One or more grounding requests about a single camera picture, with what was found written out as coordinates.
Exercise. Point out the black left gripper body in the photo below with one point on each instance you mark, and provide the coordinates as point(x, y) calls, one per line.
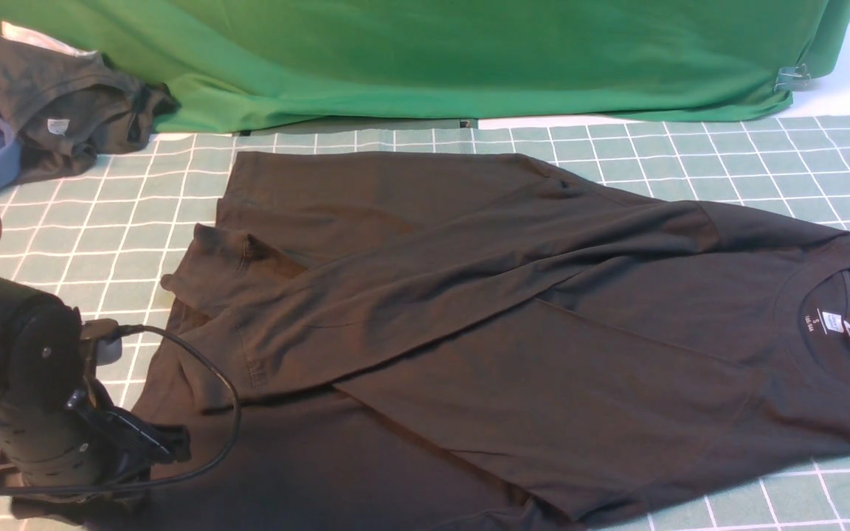
point(68, 448)

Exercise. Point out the dark gray long-sleeved shirt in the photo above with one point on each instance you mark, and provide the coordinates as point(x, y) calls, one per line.
point(431, 341)

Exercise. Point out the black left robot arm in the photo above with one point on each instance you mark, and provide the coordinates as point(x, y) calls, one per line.
point(40, 356)

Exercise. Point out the green checkered tablecloth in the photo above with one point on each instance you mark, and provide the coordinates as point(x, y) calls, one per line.
point(101, 241)

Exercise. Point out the crumpled dark gray garment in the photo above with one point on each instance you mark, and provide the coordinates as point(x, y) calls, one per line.
point(65, 111)

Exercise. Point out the green backdrop cloth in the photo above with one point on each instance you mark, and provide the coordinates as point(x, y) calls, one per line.
point(250, 65)

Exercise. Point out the metal binder clip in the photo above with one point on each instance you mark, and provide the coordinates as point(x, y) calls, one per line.
point(793, 78)

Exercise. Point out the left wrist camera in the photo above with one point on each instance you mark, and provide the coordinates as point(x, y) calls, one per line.
point(101, 342)

